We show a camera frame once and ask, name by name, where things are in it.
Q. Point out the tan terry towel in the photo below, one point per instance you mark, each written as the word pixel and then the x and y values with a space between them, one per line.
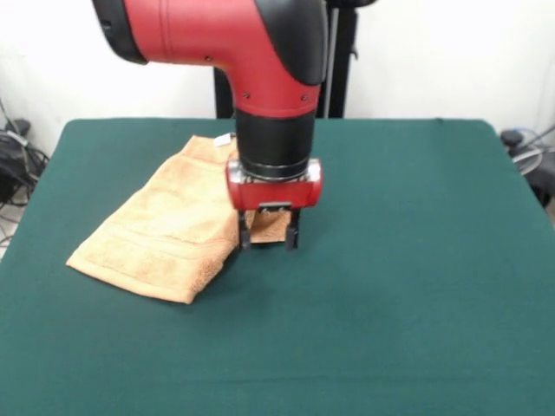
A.
pixel 173 216

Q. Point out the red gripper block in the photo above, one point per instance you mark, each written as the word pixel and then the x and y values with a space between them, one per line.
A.
pixel 275 193

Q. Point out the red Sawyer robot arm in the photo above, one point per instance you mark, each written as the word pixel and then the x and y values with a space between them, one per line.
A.
pixel 217 43

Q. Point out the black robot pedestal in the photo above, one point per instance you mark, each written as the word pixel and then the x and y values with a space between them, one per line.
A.
pixel 338 65

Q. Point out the dark green table cloth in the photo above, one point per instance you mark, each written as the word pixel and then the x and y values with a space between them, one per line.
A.
pixel 347 303

